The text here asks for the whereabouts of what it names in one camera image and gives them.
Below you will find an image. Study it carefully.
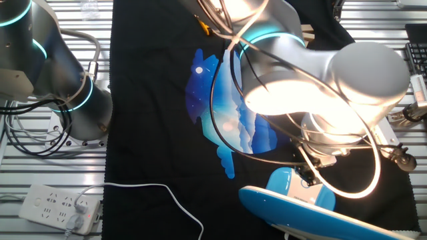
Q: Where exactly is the thick grey robot cable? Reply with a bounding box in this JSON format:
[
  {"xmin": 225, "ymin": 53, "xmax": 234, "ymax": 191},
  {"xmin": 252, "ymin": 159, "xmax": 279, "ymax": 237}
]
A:
[{"xmin": 59, "ymin": 28, "xmax": 102, "ymax": 83}]

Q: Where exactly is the white cloth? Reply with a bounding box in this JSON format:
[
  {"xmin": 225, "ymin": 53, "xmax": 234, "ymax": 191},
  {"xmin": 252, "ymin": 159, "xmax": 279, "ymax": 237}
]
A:
[{"xmin": 388, "ymin": 229, "xmax": 422, "ymax": 240}]

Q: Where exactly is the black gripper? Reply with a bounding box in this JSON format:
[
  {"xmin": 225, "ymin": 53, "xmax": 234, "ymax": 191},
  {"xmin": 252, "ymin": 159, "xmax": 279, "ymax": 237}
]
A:
[{"xmin": 293, "ymin": 157, "xmax": 327, "ymax": 187}]

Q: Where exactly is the white lamp power cable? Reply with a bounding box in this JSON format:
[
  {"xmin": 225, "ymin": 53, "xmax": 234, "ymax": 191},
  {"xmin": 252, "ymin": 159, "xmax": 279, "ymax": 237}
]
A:
[{"xmin": 73, "ymin": 182, "xmax": 205, "ymax": 240}]

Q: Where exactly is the black keyboard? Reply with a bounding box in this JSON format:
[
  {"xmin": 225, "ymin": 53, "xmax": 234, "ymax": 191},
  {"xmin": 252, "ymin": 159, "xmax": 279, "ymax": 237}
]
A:
[{"xmin": 405, "ymin": 42, "xmax": 427, "ymax": 81}]

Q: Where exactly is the clear plastic bag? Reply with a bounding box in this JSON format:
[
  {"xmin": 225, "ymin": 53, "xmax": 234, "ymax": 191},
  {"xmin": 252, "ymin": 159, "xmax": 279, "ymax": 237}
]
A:
[{"xmin": 79, "ymin": 0, "xmax": 101, "ymax": 21}]

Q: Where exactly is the thin white cable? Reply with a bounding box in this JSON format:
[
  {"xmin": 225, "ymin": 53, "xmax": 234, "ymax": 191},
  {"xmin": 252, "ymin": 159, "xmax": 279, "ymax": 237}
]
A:
[{"xmin": 3, "ymin": 103, "xmax": 73, "ymax": 144}]

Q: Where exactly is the black flat pad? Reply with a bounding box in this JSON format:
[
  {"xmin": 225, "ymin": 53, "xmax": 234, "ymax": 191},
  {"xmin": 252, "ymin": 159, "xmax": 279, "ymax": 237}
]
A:
[{"xmin": 404, "ymin": 23, "xmax": 427, "ymax": 44}]

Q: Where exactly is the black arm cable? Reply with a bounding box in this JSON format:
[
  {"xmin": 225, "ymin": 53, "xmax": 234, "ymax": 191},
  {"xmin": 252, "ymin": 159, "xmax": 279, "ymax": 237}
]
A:
[{"xmin": 196, "ymin": 0, "xmax": 321, "ymax": 167}]

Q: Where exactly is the grey plug with cable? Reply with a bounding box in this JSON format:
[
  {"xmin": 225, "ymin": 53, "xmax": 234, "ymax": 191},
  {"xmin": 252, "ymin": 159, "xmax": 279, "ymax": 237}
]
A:
[{"xmin": 63, "ymin": 215, "xmax": 84, "ymax": 239}]

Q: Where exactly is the blue and white plate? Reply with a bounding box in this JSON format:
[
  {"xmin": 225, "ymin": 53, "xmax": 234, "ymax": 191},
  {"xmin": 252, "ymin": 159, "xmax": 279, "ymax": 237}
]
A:
[{"xmin": 238, "ymin": 166, "xmax": 422, "ymax": 240}]

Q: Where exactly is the small white camera box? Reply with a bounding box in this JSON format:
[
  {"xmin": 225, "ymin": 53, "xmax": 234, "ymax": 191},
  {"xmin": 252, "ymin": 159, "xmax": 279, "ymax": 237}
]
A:
[{"xmin": 409, "ymin": 73, "xmax": 427, "ymax": 109}]

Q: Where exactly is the metal camera clamp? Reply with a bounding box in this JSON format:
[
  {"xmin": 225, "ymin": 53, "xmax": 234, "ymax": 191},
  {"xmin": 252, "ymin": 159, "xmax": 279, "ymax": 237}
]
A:
[{"xmin": 386, "ymin": 101, "xmax": 427, "ymax": 128}]

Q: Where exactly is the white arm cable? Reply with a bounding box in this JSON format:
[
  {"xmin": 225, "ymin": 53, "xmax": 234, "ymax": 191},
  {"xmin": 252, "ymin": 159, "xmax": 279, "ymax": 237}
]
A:
[{"xmin": 213, "ymin": 0, "xmax": 383, "ymax": 200}]

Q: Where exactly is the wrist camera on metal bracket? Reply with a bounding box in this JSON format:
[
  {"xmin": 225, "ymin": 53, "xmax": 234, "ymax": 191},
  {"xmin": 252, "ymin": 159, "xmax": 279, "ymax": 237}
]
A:
[{"xmin": 373, "ymin": 118, "xmax": 418, "ymax": 173}]

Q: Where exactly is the grey power strip cord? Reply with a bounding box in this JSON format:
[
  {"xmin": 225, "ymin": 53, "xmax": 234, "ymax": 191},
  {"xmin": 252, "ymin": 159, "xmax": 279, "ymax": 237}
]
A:
[{"xmin": 0, "ymin": 193, "xmax": 27, "ymax": 203}]

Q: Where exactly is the black cloth with blue print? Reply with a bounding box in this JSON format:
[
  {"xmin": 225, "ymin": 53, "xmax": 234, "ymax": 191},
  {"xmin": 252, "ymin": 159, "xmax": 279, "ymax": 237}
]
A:
[{"xmin": 101, "ymin": 0, "xmax": 421, "ymax": 240}]

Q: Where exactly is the white power strip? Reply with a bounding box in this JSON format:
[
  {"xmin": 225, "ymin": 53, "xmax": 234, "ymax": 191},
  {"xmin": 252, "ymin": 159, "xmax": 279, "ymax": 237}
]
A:
[{"xmin": 19, "ymin": 184, "xmax": 101, "ymax": 236}]

